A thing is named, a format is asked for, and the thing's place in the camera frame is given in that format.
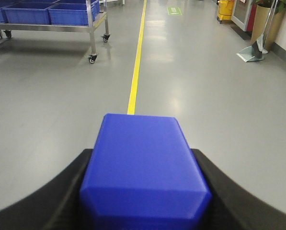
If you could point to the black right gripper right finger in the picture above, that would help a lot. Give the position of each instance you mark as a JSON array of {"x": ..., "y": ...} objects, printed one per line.
[{"x": 233, "y": 207}]

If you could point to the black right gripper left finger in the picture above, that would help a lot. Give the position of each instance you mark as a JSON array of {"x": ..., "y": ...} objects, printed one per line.
[{"x": 54, "y": 206}]

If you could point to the blue plastic bottle block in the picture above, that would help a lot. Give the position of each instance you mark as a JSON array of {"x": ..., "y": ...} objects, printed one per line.
[{"x": 142, "y": 175}]

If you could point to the yellow floor line tape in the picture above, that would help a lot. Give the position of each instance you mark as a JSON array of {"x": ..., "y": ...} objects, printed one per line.
[{"x": 135, "y": 78}]

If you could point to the grey dustpan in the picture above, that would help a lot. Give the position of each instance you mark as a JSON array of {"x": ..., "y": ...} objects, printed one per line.
[{"x": 255, "y": 52}]

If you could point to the stainless steel trolley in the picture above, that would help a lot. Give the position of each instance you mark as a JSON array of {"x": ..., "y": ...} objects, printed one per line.
[{"x": 97, "y": 14}]

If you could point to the blue bin on trolley right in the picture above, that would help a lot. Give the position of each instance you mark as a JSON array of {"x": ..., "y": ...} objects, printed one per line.
[{"x": 69, "y": 12}]

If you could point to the blue bin on trolley middle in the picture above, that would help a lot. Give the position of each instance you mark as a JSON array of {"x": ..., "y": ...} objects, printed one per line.
[{"x": 29, "y": 12}]

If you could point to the tan plant pot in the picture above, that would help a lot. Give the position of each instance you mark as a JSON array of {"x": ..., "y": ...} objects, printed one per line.
[{"x": 263, "y": 19}]

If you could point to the yellow mop bucket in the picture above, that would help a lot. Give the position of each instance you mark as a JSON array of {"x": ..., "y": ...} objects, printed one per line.
[{"x": 225, "y": 10}]

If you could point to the green floor safety sign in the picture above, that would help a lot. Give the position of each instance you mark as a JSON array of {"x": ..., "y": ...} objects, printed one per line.
[{"x": 174, "y": 11}]

